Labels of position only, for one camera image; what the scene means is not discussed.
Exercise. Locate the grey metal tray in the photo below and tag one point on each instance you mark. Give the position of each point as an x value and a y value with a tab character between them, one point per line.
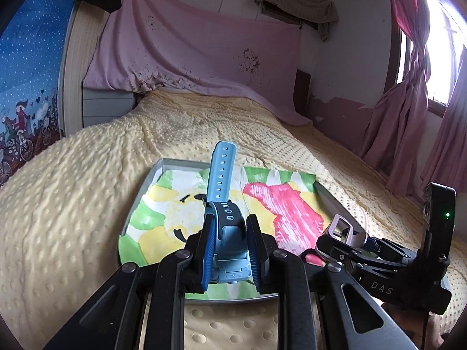
231	218

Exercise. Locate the blue patterned fabric wardrobe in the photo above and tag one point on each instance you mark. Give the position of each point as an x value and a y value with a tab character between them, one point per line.
31	56

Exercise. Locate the olive cloth on shelf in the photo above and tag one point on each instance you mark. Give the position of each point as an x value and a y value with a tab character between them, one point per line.
319	14

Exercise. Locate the black camera unit right gripper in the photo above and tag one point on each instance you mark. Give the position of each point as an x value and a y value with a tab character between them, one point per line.
439	214

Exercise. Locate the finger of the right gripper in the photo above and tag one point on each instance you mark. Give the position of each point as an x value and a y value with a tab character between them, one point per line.
333	250
385	248

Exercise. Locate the light blue watch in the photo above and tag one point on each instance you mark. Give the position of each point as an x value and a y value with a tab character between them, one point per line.
226	259

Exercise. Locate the pink sheet on headboard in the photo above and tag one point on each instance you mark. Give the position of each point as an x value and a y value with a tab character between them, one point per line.
148	44

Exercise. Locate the pink curtain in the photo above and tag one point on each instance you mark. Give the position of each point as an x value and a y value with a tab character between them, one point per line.
395	129

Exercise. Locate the wooden headboard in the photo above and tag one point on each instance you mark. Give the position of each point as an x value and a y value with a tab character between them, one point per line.
81	107

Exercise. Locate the dark board beside bed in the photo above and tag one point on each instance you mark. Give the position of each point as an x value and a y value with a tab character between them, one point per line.
301	92

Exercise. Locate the yellow dotted blanket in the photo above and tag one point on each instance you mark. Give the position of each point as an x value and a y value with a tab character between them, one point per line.
62	212

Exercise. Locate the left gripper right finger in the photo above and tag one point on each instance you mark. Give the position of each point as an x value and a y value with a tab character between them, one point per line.
319	307

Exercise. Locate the right hand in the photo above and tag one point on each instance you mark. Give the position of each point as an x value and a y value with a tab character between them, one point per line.
425	330

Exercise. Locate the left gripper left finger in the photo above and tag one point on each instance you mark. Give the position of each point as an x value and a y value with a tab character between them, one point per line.
142	306

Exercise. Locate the metal belt buckle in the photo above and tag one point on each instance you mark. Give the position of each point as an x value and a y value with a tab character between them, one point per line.
347	231

